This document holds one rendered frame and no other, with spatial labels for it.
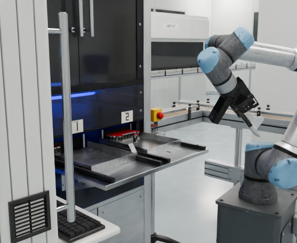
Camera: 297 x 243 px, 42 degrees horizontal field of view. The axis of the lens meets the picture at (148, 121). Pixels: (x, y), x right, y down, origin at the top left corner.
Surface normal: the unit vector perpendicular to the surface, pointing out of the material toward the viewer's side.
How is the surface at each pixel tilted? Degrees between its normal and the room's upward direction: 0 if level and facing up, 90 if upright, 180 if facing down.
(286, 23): 90
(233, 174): 90
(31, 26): 90
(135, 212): 90
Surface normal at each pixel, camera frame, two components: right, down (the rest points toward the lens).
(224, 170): -0.66, 0.15
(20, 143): 0.71, 0.14
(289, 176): 0.20, 0.30
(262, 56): 0.19, 0.51
